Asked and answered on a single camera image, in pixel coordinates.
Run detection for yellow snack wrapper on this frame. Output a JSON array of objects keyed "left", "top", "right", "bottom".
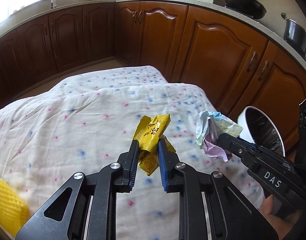
[{"left": 133, "top": 114, "right": 176, "bottom": 176}]

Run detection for right hand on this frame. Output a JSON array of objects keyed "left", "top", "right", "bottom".
[{"left": 260, "top": 194, "right": 304, "bottom": 240}]

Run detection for black frying pan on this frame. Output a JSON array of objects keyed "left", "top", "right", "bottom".
[{"left": 225, "top": 0, "right": 267, "bottom": 20}]

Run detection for pastel paper ball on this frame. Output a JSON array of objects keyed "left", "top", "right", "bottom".
[{"left": 194, "top": 111, "right": 243, "bottom": 162}]

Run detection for brown wooden base cabinets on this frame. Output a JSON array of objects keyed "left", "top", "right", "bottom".
[{"left": 0, "top": 0, "right": 306, "bottom": 150}]

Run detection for white rimmed trash bin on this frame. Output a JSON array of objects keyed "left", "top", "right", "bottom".
[{"left": 237, "top": 106, "right": 285, "bottom": 157}]

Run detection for black cooking pot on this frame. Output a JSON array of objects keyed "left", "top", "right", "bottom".
[{"left": 281, "top": 12, "right": 306, "bottom": 57}]

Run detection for white floral tablecloth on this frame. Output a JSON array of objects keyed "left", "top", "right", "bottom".
[{"left": 0, "top": 65, "right": 266, "bottom": 240}]

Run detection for yellow textured sponge cloth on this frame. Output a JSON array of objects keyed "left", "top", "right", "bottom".
[{"left": 0, "top": 179, "right": 30, "bottom": 237}]

